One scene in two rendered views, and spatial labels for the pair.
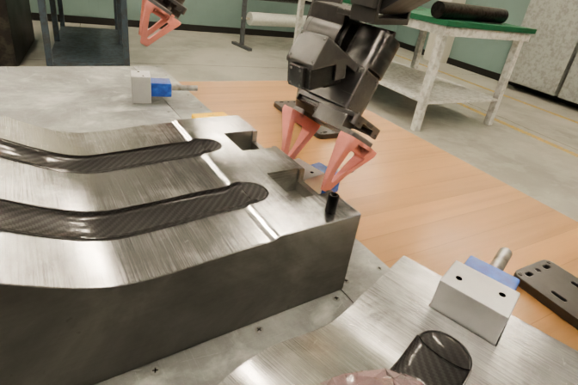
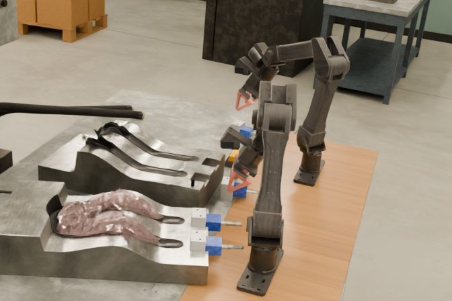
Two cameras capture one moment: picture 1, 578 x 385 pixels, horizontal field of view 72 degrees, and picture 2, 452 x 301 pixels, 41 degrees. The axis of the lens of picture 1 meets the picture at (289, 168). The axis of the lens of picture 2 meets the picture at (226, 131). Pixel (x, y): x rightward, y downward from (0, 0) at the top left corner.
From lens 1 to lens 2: 150 cm
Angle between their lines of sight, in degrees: 45
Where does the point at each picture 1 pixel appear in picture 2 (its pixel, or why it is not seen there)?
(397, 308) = (183, 212)
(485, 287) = (200, 213)
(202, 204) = (168, 172)
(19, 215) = (126, 157)
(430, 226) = not seen: hidden behind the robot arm
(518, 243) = (291, 246)
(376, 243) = (232, 218)
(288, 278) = (175, 200)
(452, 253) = not seen: hidden behind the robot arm
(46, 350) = (116, 185)
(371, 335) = (169, 211)
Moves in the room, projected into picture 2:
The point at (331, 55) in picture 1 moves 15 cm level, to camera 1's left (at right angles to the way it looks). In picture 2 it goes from (230, 138) to (199, 120)
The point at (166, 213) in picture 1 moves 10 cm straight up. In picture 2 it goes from (157, 170) to (159, 140)
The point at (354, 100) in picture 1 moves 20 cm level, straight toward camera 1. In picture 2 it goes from (243, 157) to (180, 168)
